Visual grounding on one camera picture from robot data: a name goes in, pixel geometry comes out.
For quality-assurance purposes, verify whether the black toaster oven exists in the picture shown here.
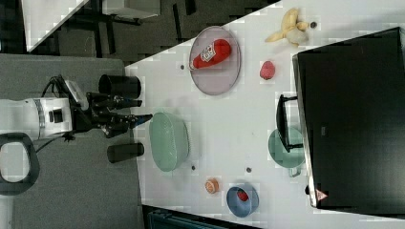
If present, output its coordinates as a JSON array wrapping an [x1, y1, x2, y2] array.
[[276, 27, 405, 219]]

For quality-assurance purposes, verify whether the green mug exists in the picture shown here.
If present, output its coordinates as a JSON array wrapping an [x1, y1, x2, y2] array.
[[268, 130, 306, 177]]

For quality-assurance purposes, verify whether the small strawberry in bowl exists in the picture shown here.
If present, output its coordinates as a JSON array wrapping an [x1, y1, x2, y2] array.
[[237, 190, 248, 201]]

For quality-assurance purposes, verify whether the red ketchup bottle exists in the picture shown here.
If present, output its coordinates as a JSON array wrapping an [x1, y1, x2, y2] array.
[[189, 39, 232, 71]]

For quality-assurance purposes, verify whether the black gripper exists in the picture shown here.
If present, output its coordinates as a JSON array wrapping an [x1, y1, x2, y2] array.
[[72, 93, 153, 138]]

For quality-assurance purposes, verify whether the grey round plate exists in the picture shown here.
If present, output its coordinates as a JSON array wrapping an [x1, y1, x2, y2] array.
[[188, 26, 241, 95]]

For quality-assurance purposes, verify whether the green plastic strainer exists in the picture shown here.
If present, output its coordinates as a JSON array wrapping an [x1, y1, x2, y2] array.
[[149, 112, 189, 172]]

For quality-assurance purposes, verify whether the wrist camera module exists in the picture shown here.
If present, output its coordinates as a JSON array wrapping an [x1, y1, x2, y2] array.
[[65, 80, 89, 111]]

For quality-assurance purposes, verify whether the black cylinder post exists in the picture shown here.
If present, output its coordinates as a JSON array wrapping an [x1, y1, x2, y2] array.
[[107, 142, 144, 163]]

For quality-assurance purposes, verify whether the blue bowl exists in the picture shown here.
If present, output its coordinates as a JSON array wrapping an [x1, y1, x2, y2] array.
[[226, 183, 259, 218]]

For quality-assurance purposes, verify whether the peeled toy banana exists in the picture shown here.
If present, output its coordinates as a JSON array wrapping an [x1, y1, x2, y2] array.
[[266, 8, 309, 46]]

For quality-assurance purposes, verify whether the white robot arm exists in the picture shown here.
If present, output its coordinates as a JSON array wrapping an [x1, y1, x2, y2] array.
[[1, 93, 153, 141]]

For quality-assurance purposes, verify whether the orange slice toy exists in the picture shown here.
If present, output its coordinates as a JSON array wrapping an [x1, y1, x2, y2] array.
[[204, 177, 220, 194]]

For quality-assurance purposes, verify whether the red toy strawberry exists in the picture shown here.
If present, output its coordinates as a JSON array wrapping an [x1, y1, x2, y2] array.
[[260, 61, 275, 80]]

